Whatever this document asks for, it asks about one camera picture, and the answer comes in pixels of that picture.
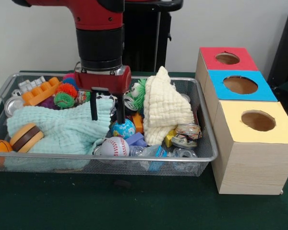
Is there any blue globe ball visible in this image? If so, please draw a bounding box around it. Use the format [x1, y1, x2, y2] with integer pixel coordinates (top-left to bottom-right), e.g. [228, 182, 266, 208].
[111, 118, 136, 139]

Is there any mint green cloth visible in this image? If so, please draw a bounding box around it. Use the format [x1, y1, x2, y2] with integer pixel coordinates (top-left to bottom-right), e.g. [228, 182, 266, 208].
[5, 98, 114, 172]

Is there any white baseball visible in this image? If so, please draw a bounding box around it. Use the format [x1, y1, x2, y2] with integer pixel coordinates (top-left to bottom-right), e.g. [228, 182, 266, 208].
[100, 137, 130, 157]

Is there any crushed colourful can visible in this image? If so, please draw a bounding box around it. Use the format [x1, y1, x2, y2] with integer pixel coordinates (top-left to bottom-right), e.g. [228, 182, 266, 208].
[170, 123, 203, 149]

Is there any cream yellow cloth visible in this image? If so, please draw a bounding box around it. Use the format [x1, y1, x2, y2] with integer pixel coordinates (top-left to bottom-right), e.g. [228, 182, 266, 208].
[143, 66, 195, 146]

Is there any orange toy brick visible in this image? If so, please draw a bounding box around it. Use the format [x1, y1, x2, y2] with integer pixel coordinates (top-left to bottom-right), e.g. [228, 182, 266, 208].
[22, 77, 63, 107]

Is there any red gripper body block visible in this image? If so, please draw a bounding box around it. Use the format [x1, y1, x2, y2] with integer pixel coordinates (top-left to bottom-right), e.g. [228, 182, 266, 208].
[74, 65, 132, 96]

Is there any purple toy block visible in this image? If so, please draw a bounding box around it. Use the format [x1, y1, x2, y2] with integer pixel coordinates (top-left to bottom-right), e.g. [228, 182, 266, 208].
[128, 132, 148, 147]

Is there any small orange basketball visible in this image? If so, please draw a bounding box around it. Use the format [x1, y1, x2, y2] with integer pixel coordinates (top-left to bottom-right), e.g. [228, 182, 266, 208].
[0, 139, 14, 168]

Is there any toy hamburger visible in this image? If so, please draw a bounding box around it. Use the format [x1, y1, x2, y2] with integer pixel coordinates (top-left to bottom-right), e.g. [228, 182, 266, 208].
[10, 123, 44, 153]

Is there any dark green table cloth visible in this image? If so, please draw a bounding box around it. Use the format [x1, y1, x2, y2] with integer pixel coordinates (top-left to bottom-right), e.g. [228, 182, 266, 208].
[0, 69, 288, 230]

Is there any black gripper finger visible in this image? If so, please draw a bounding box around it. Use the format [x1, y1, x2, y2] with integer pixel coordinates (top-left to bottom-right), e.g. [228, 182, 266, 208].
[90, 90, 98, 121]
[116, 93, 126, 125]

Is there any shallow mesh bin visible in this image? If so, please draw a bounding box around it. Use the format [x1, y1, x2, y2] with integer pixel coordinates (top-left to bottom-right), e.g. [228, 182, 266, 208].
[0, 73, 219, 177]

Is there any green spiky ball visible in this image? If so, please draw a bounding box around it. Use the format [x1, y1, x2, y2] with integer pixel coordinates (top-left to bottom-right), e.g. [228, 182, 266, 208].
[131, 78, 149, 112]

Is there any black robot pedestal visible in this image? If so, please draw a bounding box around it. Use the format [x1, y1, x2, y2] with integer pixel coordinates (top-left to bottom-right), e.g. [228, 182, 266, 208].
[123, 0, 184, 72]

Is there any wooden box with three holes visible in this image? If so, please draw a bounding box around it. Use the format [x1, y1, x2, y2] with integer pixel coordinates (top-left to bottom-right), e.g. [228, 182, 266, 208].
[195, 47, 288, 196]

